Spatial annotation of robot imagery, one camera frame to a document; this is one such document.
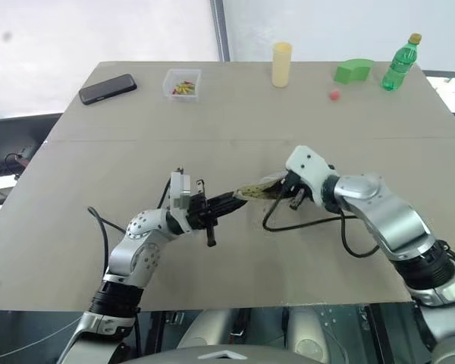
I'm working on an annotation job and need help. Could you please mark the grey vertical pole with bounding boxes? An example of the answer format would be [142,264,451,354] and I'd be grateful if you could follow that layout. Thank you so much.
[209,0,231,63]

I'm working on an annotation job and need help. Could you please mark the grey rounded robot leg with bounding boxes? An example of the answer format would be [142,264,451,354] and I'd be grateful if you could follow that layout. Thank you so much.
[287,306,328,363]
[177,309,234,350]

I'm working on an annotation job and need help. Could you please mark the dark side bench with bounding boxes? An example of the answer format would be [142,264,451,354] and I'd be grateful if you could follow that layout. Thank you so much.
[0,112,67,208]

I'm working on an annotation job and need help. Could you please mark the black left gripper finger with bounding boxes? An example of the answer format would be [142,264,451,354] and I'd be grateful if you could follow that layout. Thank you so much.
[212,191,244,209]
[215,202,248,221]

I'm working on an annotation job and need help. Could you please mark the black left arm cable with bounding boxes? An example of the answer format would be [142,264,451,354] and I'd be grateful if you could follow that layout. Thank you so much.
[87,180,172,364]

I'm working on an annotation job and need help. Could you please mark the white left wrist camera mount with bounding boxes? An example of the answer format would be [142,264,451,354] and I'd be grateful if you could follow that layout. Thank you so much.
[169,169,193,212]

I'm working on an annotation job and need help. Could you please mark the green curved block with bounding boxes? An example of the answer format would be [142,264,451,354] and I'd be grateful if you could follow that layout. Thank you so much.
[334,58,375,84]

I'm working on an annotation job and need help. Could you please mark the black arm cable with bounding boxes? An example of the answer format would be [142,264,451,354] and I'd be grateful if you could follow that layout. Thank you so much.
[262,188,381,259]
[87,180,172,364]

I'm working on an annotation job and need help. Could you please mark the black smartphone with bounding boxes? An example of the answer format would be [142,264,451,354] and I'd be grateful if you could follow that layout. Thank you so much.
[78,74,138,106]

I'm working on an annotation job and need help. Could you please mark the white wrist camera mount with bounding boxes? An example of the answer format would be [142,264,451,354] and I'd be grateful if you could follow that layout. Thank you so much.
[285,145,337,208]
[169,169,193,212]

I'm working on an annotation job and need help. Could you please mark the green plastic bottle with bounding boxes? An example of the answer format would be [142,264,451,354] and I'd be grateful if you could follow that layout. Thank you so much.
[381,33,422,92]

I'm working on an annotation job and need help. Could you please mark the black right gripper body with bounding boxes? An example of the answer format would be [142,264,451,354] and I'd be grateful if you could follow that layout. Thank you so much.
[281,172,312,202]

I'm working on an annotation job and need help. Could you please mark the grey robot torso front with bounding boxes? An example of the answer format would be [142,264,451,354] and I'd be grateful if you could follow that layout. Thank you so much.
[119,340,324,364]

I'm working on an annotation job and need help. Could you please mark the clear plastic box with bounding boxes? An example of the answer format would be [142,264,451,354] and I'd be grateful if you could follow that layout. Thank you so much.
[162,68,203,101]

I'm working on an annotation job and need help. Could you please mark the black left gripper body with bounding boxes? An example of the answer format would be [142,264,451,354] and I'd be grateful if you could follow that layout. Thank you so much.
[185,179,218,248]

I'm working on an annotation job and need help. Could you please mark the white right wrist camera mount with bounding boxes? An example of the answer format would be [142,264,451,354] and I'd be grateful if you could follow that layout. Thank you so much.
[285,145,337,208]

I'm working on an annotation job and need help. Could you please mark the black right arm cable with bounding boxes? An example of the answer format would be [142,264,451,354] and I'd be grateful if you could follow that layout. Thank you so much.
[262,188,381,259]

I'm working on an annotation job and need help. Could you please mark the small colourful pegs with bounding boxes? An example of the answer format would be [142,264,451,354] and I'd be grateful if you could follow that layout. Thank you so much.
[171,78,196,95]

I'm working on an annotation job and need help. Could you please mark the pale yellow cylinder cup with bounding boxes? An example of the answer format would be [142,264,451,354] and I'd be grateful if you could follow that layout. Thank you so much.
[271,42,293,89]

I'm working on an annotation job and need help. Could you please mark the thin white cable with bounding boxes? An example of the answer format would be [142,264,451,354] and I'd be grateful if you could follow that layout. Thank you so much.
[0,317,81,353]

